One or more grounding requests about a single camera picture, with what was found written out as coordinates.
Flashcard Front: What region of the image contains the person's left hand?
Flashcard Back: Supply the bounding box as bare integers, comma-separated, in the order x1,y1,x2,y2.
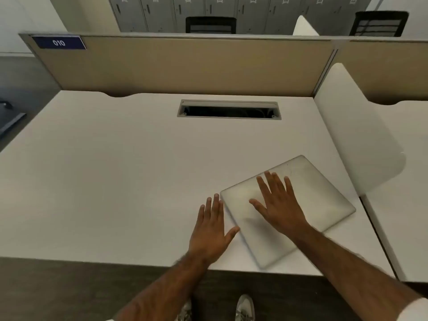
189,193,241,265

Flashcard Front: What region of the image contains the person's right hand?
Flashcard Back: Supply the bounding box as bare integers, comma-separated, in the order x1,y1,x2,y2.
249,171,309,240

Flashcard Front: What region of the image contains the grey desk cable tray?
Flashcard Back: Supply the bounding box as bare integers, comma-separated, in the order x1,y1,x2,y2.
177,99,282,120

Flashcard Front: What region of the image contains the person's right forearm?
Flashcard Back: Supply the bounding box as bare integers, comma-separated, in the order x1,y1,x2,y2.
294,226,426,321

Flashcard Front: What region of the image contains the blue sign plate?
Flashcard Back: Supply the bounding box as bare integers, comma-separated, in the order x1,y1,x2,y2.
31,35,87,50

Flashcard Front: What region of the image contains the white shoe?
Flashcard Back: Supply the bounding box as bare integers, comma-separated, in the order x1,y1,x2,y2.
177,299,193,321
235,294,255,321

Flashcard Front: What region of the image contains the person's left forearm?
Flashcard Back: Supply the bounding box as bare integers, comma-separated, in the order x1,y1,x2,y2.
113,250,214,321

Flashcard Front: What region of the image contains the white shirt sleeve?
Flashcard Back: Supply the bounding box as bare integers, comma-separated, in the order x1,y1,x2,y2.
400,297,428,321

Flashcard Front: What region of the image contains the white left shoe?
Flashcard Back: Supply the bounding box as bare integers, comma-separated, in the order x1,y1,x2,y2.
177,299,193,321

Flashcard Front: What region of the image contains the row of grey lockers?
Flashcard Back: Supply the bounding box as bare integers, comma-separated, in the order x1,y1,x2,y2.
107,0,374,35

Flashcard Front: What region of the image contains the white right shoe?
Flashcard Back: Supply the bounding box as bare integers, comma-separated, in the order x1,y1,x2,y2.
235,294,255,321

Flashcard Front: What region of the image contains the beige desk partition panel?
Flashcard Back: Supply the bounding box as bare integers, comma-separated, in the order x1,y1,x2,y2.
332,38,428,106
19,33,339,99

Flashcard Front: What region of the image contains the silver closed laptop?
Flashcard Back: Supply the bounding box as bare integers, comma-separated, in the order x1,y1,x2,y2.
220,154,357,270

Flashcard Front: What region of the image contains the white rounded side divider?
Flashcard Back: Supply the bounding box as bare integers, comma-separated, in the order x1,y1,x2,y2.
314,62,407,197
292,15,321,37

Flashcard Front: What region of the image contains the dark chair base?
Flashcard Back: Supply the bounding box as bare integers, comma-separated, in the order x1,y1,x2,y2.
0,98,27,139

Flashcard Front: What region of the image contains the black mesh office chair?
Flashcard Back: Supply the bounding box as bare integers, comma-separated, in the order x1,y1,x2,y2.
185,16,237,35
349,11,409,38

